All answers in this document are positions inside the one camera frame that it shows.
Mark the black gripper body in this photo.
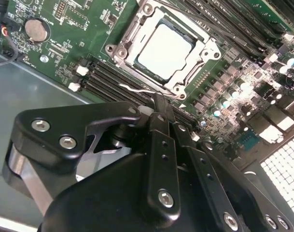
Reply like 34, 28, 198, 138
38, 153, 219, 232

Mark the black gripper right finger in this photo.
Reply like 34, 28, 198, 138
166, 103, 294, 232

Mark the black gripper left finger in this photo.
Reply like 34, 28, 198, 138
3, 93, 182, 222

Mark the locking lever wire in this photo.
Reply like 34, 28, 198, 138
118, 83, 162, 95

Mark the metal socket cover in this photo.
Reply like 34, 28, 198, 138
114, 3, 221, 94

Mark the silver CPU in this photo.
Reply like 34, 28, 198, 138
133, 16, 202, 82

